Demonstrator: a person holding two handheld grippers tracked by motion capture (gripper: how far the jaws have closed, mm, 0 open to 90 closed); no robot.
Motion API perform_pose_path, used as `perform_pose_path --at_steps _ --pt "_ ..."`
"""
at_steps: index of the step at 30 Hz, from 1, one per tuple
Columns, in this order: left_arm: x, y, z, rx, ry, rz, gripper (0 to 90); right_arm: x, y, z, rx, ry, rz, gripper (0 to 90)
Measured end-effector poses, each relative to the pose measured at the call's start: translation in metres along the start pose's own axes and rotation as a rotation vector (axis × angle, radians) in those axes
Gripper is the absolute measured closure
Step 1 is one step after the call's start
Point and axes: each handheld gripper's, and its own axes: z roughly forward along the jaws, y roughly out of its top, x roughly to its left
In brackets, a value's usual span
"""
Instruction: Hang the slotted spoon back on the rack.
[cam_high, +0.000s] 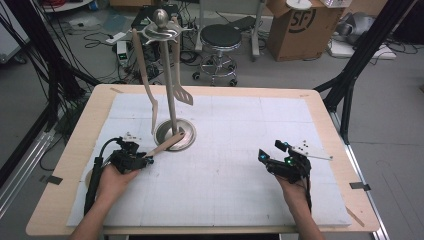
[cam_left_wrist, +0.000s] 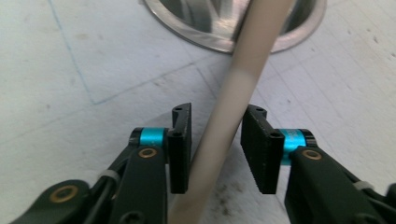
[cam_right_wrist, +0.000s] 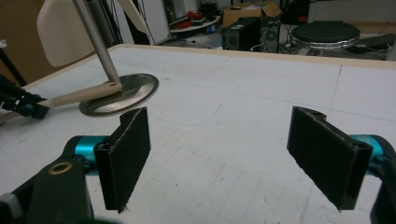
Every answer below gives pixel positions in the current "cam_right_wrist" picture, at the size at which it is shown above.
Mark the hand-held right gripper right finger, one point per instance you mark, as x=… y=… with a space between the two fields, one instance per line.
x=330 y=158

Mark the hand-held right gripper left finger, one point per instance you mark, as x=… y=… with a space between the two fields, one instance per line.
x=124 y=161

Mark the beige kitchen utensil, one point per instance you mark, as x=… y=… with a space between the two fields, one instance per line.
x=81 y=95

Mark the solid beige spatula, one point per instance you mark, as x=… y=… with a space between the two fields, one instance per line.
x=62 y=34

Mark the metal utensil stand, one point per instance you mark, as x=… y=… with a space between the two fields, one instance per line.
x=137 y=90

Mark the white foam mat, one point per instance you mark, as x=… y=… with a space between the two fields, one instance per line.
x=233 y=93

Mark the black round stool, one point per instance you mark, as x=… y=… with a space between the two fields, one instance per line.
x=325 y=32

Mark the dark computer case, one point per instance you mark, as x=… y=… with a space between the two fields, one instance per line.
x=270 y=37

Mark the white cabinet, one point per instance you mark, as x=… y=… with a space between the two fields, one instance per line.
x=158 y=18

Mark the round white table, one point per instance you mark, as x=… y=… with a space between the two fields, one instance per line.
x=193 y=28

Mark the black computer tower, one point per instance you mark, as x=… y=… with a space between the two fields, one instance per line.
x=239 y=34

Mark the plain brown cardboard box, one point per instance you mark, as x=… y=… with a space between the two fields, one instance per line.
x=246 y=12

